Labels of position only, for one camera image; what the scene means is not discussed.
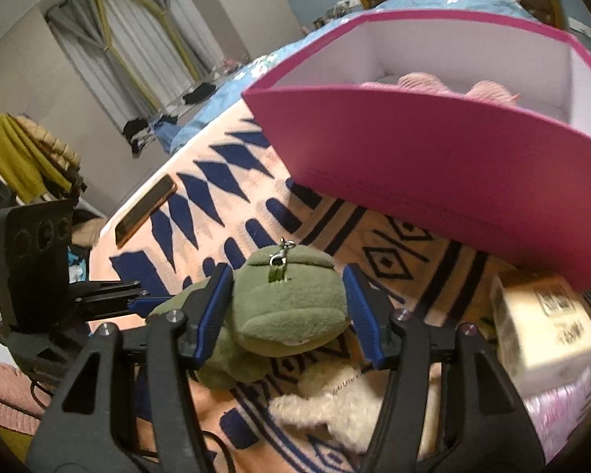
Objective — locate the green plush toy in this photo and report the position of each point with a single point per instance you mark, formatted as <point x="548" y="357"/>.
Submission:
<point x="285" y="300"/>

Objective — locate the person's left forearm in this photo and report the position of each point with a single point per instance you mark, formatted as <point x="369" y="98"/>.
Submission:
<point x="5" y="389"/>

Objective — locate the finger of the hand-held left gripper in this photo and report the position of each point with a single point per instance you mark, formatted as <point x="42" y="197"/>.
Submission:
<point x="108" y="293"/>

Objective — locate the striped hanging garment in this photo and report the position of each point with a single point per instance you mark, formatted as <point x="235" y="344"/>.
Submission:
<point x="54" y="152"/>

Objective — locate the pink storage box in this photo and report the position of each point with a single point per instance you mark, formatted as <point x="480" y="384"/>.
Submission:
<point x="423" y="157"/>

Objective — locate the black bag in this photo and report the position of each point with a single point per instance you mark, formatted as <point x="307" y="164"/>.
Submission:
<point x="1" y="197"/>

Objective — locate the orange patterned blanket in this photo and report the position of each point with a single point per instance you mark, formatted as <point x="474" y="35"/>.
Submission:
<point x="256" y="192"/>

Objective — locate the beige tissue pack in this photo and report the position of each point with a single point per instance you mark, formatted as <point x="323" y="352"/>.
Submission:
<point x="537" y="330"/>

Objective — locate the pink floral tissue pack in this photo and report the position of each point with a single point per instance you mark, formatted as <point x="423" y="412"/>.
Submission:
<point x="566" y="414"/>

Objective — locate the grey and yellow curtain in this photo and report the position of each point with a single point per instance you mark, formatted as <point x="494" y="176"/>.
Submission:
<point x="128" y="44"/>

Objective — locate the dark clothes pile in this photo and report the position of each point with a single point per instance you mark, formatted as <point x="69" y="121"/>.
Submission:
<point x="199" y="93"/>
<point x="137" y="135"/>

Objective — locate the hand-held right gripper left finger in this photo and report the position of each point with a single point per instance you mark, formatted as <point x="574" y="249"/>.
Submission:
<point x="215" y="308"/>

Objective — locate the pink knitted items in box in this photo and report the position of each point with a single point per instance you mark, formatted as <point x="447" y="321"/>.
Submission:
<point x="413" y="83"/>

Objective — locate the pink plush toy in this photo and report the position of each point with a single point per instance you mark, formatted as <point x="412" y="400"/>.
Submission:
<point x="490" y="92"/>

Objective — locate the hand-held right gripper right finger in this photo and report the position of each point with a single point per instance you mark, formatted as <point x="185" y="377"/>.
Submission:
<point x="360" y="305"/>

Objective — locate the smartphone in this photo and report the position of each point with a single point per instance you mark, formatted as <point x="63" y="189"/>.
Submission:
<point x="145" y="209"/>

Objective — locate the yellow hanging garment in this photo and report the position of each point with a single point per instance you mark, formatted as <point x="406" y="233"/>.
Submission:
<point x="10" y="157"/>

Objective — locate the blue plastic basket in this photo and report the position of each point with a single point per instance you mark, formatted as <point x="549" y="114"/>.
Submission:
<point x="77" y="266"/>

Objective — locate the white plush toy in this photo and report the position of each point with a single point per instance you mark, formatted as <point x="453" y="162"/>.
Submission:
<point x="325" y="404"/>

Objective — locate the olive green cloth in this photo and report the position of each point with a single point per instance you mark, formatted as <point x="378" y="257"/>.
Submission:
<point x="12" y="441"/>

